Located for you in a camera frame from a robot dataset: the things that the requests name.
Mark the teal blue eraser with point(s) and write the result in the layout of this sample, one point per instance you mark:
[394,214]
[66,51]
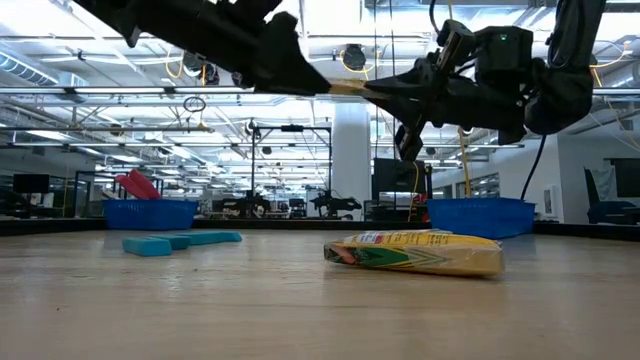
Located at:
[215,237]
[147,247]
[175,241]

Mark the yellow battery packets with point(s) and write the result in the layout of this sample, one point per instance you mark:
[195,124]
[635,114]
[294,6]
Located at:
[425,255]

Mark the blue plastic bin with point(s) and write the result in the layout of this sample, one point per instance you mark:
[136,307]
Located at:
[150,215]
[480,217]

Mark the background black robot arm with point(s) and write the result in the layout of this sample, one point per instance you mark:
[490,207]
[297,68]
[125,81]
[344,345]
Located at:
[245,205]
[335,204]

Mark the white building column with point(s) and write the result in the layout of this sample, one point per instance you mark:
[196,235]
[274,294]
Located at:
[351,160]

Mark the dark office chair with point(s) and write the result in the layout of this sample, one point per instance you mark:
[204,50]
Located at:
[607,207]

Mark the black monitor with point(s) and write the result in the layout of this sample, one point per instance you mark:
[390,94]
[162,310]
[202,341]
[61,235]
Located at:
[31,183]
[627,177]

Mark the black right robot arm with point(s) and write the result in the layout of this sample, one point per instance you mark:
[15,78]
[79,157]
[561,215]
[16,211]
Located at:
[565,90]

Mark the black frame workstation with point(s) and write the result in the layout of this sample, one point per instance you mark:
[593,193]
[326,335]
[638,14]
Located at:
[253,165]

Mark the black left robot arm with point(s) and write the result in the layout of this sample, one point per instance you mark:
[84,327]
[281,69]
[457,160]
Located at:
[165,20]

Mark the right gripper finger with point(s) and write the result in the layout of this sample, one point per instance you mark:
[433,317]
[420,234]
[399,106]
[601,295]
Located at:
[405,112]
[405,82]

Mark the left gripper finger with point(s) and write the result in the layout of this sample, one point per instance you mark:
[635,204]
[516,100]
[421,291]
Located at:
[290,65]

